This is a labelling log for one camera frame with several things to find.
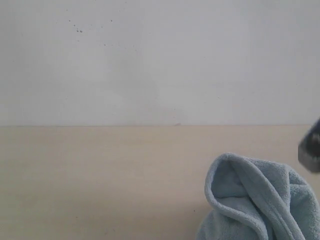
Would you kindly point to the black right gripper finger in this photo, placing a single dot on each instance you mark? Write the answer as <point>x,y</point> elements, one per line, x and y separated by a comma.
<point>309,149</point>

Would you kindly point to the light blue terry towel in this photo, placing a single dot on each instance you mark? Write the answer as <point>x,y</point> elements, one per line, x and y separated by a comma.
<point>253,199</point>

